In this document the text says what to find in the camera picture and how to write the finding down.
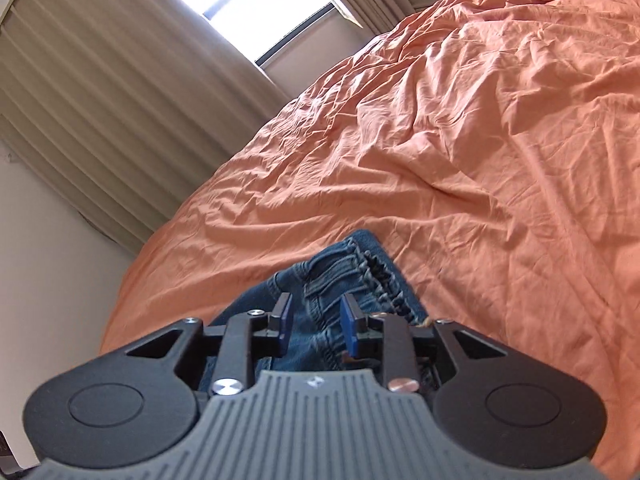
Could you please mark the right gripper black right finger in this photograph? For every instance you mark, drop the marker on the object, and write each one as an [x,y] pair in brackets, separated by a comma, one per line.
[384,337]

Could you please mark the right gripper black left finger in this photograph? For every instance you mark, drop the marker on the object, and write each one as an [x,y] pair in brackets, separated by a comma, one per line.
[247,337]

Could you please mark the orange bed sheet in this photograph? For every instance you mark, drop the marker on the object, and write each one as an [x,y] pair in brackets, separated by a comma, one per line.
[479,162]

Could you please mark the beige curtain left of window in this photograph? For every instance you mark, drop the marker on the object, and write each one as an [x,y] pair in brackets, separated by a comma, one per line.
[125,107]

